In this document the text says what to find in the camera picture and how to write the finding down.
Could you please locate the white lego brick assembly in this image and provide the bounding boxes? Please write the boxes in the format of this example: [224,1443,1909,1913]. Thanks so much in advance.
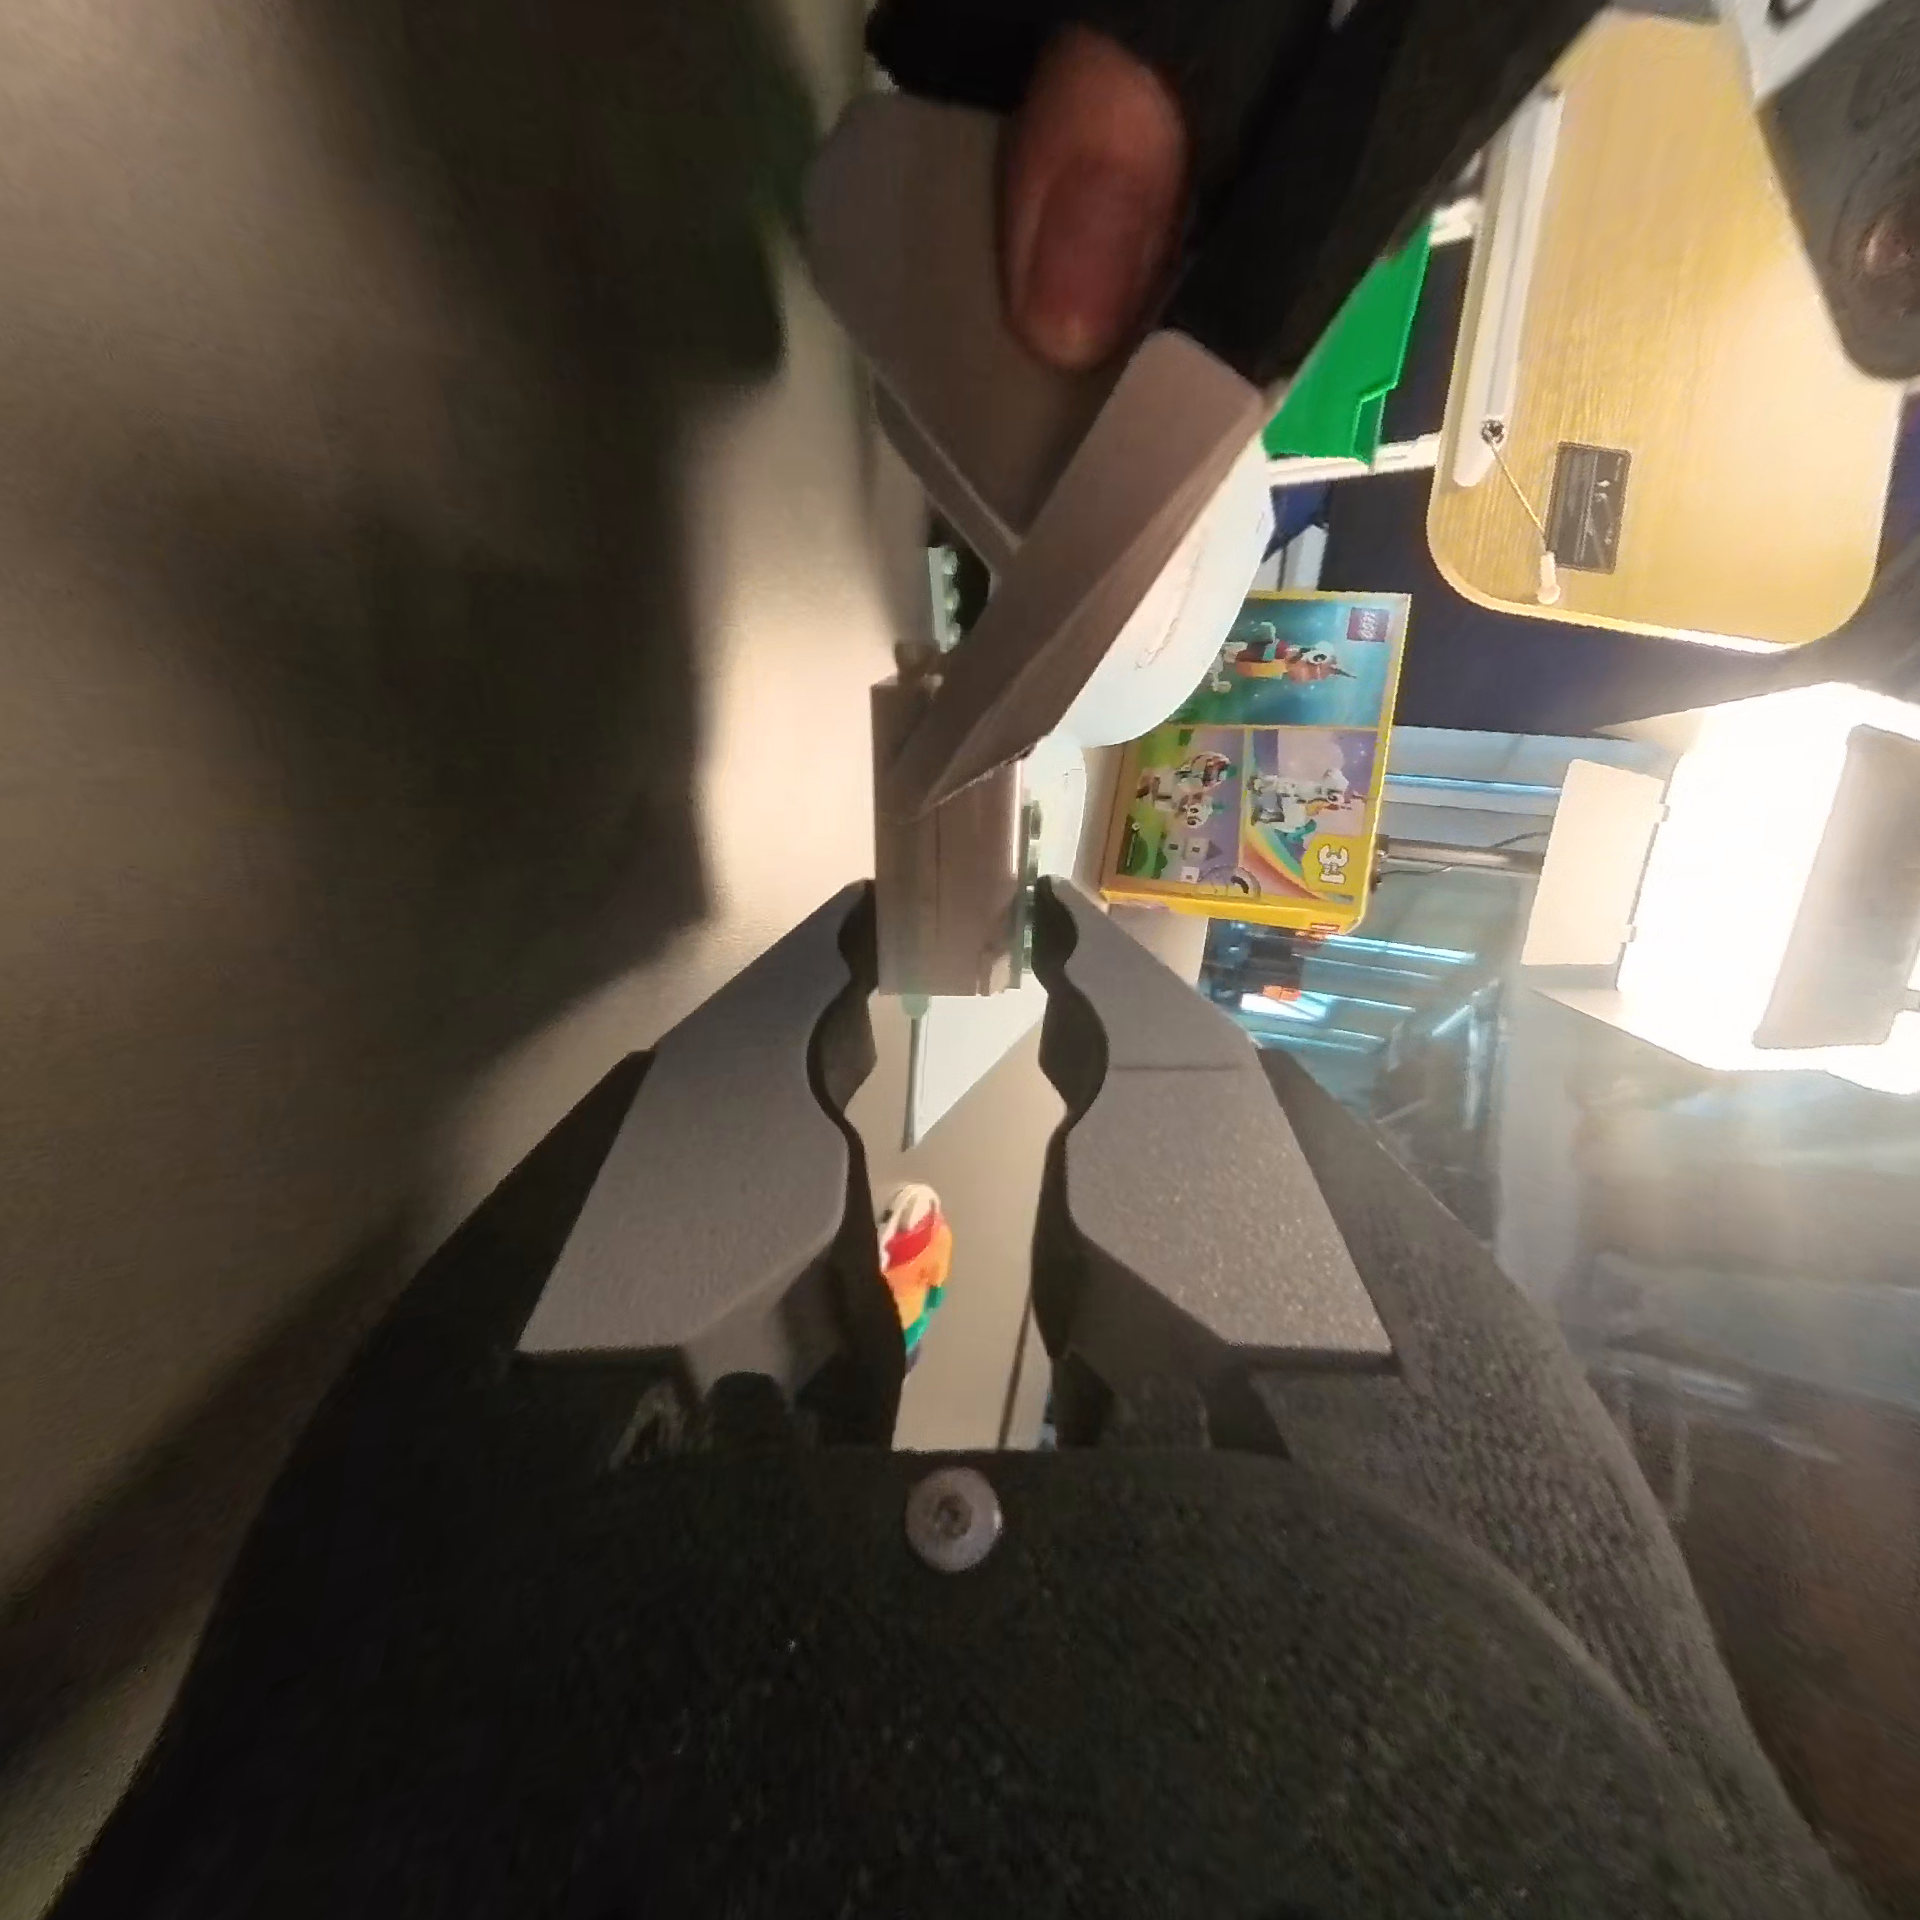
[870,637,1046,997]

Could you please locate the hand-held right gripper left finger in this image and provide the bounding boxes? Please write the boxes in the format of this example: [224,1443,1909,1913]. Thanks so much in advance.
[517,878,901,1423]

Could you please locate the yellow lego set box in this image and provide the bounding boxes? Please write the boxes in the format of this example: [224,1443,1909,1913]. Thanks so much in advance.
[1100,588,1415,939]

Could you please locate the round rainbow lego model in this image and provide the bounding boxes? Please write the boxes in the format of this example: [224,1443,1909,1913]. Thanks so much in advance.
[875,1181,956,1376]

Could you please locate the light wooden desk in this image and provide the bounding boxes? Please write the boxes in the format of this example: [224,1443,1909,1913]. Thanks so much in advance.
[1423,17,1900,649]

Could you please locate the bright white panel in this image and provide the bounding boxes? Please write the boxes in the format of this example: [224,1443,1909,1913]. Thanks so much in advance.
[1523,756,1675,995]
[1746,720,1920,1053]

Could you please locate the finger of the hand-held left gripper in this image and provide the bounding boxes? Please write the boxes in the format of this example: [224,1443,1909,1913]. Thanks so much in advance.
[898,335,1273,830]

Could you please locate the person's left hand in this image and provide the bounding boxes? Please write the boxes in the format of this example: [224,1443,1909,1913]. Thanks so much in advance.
[1008,26,1198,367]

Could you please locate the green plastic bin stack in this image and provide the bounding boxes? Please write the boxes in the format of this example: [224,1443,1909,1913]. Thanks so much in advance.
[1266,225,1432,468]

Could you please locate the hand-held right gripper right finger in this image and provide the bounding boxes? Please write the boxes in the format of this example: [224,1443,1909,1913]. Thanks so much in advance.
[1026,876,1397,1450]

